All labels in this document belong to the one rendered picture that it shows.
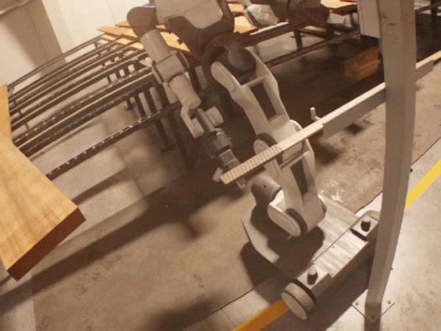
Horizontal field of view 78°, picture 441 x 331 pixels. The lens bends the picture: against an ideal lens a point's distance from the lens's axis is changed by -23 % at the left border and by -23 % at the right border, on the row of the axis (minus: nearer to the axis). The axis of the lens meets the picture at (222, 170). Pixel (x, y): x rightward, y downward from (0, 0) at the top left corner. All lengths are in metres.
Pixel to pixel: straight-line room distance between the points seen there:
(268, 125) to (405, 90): 0.63
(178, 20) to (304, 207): 0.89
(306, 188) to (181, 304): 0.81
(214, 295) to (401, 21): 1.41
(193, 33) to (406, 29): 0.83
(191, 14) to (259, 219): 0.99
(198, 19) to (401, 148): 0.86
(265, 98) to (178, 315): 1.07
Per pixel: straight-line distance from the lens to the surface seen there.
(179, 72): 1.28
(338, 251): 1.45
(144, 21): 1.36
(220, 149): 1.16
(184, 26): 1.31
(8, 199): 1.19
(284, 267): 1.46
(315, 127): 0.68
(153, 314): 1.71
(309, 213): 1.41
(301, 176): 1.38
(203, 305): 1.64
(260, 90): 1.30
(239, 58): 1.27
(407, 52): 0.75
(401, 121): 0.81
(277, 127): 1.26
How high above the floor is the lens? 1.36
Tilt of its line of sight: 36 degrees down
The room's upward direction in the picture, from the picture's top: 18 degrees counter-clockwise
